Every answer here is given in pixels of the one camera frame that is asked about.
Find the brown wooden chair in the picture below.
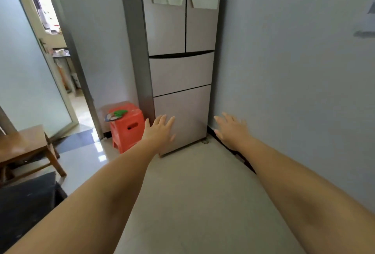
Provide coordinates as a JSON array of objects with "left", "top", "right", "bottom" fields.
[{"left": 0, "top": 106, "right": 67, "bottom": 187}]

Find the person's right hand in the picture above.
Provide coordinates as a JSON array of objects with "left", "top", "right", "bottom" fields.
[{"left": 213, "top": 112, "right": 254, "bottom": 151}]

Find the orange plastic stool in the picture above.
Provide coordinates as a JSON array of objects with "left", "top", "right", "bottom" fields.
[{"left": 108, "top": 103, "right": 146, "bottom": 154}]

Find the green and white hand fan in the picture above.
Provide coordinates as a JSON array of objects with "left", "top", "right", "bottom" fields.
[{"left": 104, "top": 109, "right": 128, "bottom": 123}]

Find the person's left forearm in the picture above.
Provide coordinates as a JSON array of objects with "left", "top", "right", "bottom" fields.
[{"left": 5, "top": 139, "right": 161, "bottom": 254}]

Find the frosted glass door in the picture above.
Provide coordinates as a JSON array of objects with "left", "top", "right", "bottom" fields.
[{"left": 0, "top": 0, "right": 79, "bottom": 143}]

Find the kitchen counter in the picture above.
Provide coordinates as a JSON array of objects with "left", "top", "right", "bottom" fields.
[{"left": 52, "top": 47, "right": 77, "bottom": 94}]

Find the person's right forearm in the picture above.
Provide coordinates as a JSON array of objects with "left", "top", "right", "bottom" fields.
[{"left": 239, "top": 137, "right": 375, "bottom": 254}]

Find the person's left hand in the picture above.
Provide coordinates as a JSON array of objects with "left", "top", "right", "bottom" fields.
[{"left": 142, "top": 114, "right": 176, "bottom": 151}]

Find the silver multi-door refrigerator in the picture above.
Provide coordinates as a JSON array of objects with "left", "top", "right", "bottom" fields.
[{"left": 118, "top": 0, "right": 228, "bottom": 158}]

